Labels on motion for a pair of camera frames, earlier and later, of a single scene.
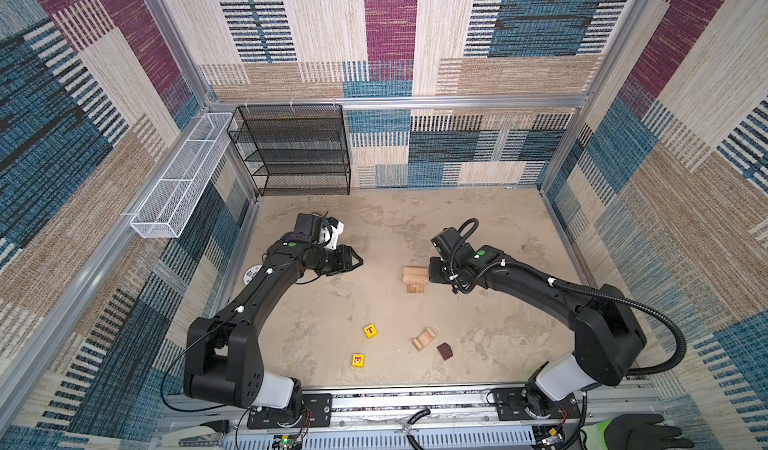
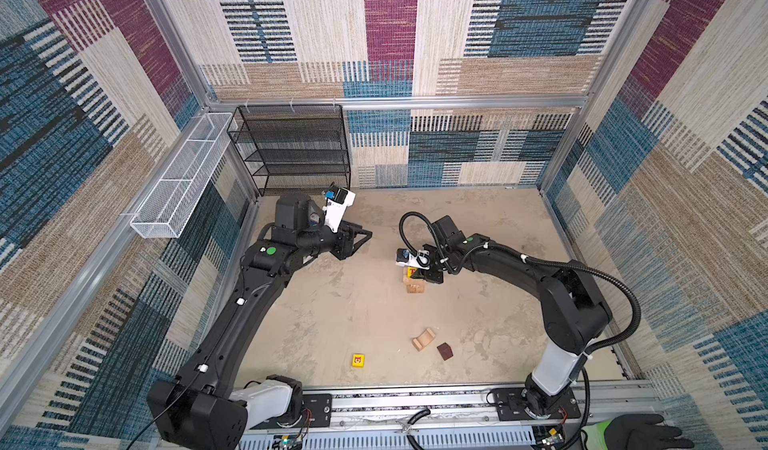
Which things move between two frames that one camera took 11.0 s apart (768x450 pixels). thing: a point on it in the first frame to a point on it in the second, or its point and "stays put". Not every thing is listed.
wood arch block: (423, 339) stays put
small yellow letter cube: (358, 360) stays put
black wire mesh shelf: (294, 149) stays put
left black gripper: (343, 263) to (344, 239)
